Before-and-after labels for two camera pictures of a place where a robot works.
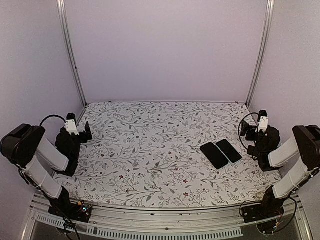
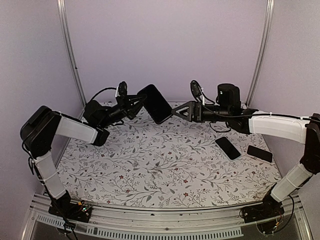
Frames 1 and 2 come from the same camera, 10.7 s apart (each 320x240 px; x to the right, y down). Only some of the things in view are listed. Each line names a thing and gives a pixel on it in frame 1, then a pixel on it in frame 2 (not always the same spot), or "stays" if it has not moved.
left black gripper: [85, 138] -> [127, 106]
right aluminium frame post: [269, 16] stays
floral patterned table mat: [147, 154] stays
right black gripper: [246, 127] -> [195, 108]
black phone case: [215, 157] -> [155, 103]
